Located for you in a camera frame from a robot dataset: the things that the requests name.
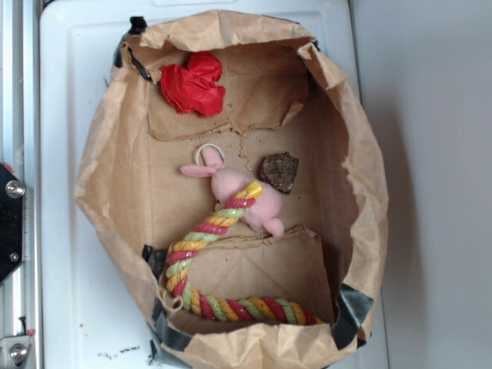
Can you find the metal corner bracket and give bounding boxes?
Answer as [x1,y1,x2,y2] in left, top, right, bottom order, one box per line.
[1,335,33,369]

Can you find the black mounting plate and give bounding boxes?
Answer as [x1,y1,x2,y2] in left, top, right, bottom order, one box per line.
[0,165,25,284]

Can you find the pink plush toy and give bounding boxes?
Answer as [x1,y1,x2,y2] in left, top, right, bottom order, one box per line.
[180,144,284,237]

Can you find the crumpled red paper ball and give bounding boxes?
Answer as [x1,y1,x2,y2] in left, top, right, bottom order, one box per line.
[160,52,226,117]

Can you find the aluminium frame rail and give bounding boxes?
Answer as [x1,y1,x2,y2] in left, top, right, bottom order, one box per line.
[1,1,45,368]

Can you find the dark brown rock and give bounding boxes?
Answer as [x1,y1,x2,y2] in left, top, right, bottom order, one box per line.
[259,152,299,194]

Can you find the brown paper-lined cardboard box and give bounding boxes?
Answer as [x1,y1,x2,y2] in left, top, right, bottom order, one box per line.
[75,10,388,368]

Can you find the red yellow green twisted rope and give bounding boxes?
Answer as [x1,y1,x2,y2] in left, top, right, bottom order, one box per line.
[165,181,326,326]

